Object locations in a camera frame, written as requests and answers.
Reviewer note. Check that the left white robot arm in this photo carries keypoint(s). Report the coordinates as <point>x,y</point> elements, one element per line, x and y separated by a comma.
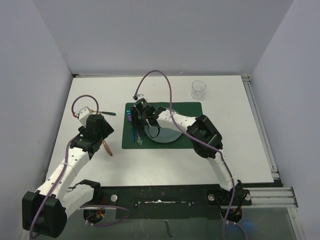
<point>43,211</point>

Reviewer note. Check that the dark green placemat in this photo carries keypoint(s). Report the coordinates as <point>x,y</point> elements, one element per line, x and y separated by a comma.
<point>189,109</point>

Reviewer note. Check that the blue plastic spoon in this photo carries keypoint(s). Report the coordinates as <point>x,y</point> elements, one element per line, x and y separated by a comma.
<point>129,118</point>

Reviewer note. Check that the teal round plate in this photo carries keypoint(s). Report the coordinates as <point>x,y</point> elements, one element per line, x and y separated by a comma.
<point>167,136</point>

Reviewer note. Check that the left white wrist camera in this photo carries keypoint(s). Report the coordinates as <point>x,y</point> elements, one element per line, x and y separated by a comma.
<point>83,115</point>

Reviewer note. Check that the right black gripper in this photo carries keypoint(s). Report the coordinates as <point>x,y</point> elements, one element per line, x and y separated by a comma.
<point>135,121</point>

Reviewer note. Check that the clear plastic cup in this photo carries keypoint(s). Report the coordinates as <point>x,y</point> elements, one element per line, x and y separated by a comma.
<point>198,88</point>

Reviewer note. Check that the gold fork green handle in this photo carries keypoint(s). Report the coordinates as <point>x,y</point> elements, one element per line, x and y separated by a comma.
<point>104,112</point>

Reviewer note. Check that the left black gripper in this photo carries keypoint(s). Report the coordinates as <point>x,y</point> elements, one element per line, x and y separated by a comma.
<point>106,130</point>

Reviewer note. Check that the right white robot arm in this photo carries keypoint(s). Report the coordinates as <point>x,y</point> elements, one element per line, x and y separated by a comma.
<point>206,139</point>

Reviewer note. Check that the copper knife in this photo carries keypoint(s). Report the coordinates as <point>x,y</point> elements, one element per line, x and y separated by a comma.
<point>107,148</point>

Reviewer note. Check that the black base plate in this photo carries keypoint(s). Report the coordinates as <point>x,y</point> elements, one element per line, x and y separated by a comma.
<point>167,202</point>

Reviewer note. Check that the gold iridescent spoon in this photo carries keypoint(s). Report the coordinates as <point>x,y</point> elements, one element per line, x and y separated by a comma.
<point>138,137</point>

